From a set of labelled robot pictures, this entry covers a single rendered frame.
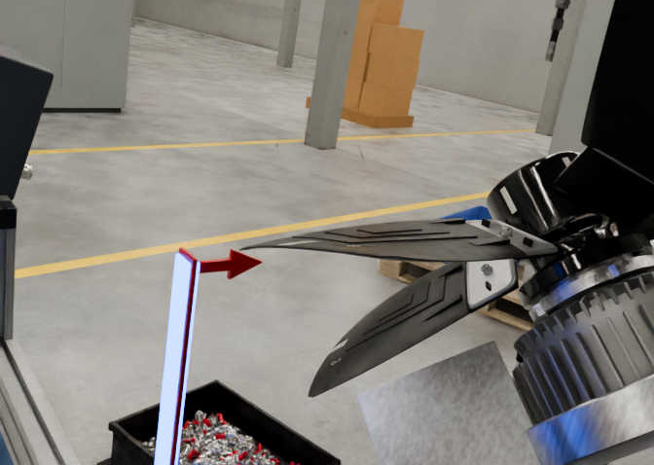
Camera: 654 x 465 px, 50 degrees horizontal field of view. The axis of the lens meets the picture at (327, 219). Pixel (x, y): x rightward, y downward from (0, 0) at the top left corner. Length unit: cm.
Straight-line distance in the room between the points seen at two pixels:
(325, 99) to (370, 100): 213
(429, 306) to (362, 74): 824
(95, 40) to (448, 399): 663
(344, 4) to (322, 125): 114
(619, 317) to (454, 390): 17
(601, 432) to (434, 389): 16
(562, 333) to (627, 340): 6
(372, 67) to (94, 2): 352
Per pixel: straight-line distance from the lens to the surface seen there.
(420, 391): 73
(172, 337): 54
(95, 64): 721
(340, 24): 680
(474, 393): 73
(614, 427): 66
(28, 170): 111
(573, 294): 73
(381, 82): 889
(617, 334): 68
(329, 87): 684
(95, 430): 241
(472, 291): 83
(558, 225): 75
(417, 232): 65
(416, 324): 85
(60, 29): 701
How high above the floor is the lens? 138
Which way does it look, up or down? 17 degrees down
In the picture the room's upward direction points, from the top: 9 degrees clockwise
